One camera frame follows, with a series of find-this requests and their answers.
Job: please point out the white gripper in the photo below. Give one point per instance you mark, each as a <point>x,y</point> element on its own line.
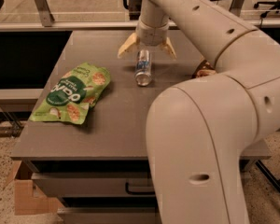
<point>152,34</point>

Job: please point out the silver blue redbull can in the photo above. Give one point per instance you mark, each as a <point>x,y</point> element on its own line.
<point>142,73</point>

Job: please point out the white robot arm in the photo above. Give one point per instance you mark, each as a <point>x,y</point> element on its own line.
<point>197,130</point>

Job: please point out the brown yellow chips bag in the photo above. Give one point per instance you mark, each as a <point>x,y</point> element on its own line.
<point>204,69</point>

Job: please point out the green snack bag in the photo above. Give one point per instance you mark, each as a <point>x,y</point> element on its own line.
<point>74,94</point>

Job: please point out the grey drawer cabinet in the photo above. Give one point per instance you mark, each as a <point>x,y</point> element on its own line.
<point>91,162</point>

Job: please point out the cardboard box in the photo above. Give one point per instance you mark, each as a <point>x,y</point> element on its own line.
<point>29,199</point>

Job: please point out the metal railing frame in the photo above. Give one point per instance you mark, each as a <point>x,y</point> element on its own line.
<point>87,11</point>

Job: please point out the black drawer handle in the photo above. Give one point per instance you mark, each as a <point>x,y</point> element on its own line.
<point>138,190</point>

